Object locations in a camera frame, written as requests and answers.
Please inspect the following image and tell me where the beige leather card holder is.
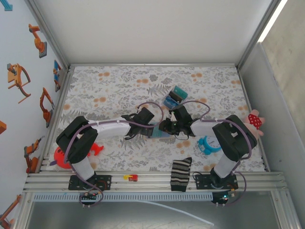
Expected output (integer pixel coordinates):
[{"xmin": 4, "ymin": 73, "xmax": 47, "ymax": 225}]
[{"xmin": 149, "ymin": 121, "xmax": 171, "ymax": 139}]

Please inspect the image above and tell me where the blue card stack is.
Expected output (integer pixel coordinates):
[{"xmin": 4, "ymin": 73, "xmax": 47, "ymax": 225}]
[{"xmin": 163, "ymin": 96, "xmax": 177, "ymax": 109}]

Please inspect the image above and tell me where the black card stack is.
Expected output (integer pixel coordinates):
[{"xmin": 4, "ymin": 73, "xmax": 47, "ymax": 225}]
[{"xmin": 169, "ymin": 92, "xmax": 182, "ymax": 103}]

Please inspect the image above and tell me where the teal card stack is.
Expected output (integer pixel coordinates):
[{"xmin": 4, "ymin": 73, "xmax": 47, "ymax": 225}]
[{"xmin": 175, "ymin": 86, "xmax": 188, "ymax": 100}]

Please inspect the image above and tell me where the blue alarm clock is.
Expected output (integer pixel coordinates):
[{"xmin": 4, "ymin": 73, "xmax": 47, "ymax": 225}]
[{"xmin": 197, "ymin": 135, "xmax": 223, "ymax": 156}]

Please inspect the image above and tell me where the floral table mat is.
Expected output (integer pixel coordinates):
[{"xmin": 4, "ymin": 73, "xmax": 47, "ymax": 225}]
[{"xmin": 51, "ymin": 66, "xmax": 266, "ymax": 172}]

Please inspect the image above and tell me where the black beige striped sock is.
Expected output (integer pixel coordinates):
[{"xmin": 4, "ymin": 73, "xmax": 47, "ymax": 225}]
[{"xmin": 170, "ymin": 156, "xmax": 193, "ymax": 193}]

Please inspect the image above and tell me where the pink plush toy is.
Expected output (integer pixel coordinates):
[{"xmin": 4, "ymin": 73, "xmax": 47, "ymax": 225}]
[{"xmin": 244, "ymin": 109, "xmax": 266, "ymax": 137}]

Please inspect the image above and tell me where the white plastic tube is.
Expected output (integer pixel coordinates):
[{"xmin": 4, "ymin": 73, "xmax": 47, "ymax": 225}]
[{"xmin": 133, "ymin": 200, "xmax": 214, "ymax": 226}]

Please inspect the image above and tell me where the red plastic toy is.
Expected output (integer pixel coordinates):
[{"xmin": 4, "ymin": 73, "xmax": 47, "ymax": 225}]
[{"xmin": 49, "ymin": 142, "xmax": 105, "ymax": 170}]

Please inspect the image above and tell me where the bright light strip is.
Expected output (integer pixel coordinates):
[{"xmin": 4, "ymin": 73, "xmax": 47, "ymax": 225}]
[{"xmin": 258, "ymin": 0, "xmax": 290, "ymax": 43}]

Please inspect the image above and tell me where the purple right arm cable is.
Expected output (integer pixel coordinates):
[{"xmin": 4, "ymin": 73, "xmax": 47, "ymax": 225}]
[{"xmin": 177, "ymin": 99, "xmax": 252, "ymax": 207}]

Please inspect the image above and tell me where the aluminium front rail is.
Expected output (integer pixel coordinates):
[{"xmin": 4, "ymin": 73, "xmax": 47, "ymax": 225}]
[{"xmin": 23, "ymin": 171, "xmax": 288, "ymax": 193}]

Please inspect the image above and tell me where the aluminium back rail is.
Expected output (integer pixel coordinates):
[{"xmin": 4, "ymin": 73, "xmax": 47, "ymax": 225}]
[{"xmin": 69, "ymin": 62, "xmax": 239, "ymax": 68}]

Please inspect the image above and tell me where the grey slotted cable duct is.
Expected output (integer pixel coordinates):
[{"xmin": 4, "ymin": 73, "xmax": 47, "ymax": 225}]
[{"xmin": 33, "ymin": 192, "xmax": 214, "ymax": 202}]

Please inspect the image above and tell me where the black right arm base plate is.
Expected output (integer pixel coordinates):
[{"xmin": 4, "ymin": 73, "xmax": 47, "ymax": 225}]
[{"xmin": 195, "ymin": 173, "xmax": 239, "ymax": 190}]

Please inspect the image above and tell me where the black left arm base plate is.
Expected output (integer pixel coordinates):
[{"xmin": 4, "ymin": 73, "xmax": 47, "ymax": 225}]
[{"xmin": 68, "ymin": 175, "xmax": 112, "ymax": 191}]

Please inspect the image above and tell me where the aluminium side rail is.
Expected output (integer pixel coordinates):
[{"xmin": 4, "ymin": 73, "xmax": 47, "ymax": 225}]
[{"xmin": 38, "ymin": 66, "xmax": 75, "ymax": 172}]

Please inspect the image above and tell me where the aluminium corner post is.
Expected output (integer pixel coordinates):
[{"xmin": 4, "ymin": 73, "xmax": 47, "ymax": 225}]
[
  {"xmin": 25, "ymin": 0, "xmax": 70, "ymax": 70},
  {"xmin": 236, "ymin": 0, "xmax": 283, "ymax": 70}
]

